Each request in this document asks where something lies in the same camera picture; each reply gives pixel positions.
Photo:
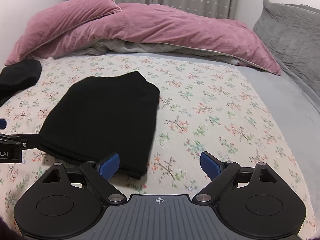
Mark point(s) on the black folded garment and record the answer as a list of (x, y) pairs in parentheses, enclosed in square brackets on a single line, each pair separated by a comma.
[(18, 77)]

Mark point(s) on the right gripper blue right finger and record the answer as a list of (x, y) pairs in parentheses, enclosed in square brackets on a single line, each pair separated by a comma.
[(221, 174)]

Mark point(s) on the black pants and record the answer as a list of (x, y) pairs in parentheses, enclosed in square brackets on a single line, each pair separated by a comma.
[(100, 116)]

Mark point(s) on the pink velvet duvet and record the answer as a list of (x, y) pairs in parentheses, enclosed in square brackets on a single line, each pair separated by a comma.
[(72, 25)]

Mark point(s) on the grey quilted pillow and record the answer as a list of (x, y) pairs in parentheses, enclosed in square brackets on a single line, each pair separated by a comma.
[(291, 34)]

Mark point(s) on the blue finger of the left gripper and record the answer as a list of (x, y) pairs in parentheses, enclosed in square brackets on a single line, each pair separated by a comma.
[(3, 123)]

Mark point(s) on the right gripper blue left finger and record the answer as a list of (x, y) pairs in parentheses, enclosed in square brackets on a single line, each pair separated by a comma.
[(97, 175)]

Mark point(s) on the grey bed sheet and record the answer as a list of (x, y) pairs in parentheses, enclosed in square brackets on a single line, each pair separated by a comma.
[(287, 104)]

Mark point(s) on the floral white cloth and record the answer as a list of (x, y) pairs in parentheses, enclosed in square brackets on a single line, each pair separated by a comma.
[(175, 129)]

